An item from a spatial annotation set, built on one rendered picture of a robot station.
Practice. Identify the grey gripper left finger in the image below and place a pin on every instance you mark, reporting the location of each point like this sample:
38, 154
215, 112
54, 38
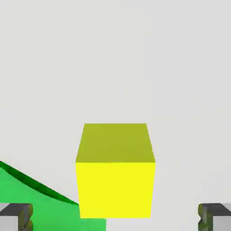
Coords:
12, 216

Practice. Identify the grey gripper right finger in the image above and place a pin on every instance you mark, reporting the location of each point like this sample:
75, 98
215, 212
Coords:
216, 216

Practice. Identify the small yellow cube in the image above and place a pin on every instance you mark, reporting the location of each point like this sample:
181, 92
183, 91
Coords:
115, 180

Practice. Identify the large green box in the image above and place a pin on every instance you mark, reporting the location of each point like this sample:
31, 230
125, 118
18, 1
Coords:
45, 207

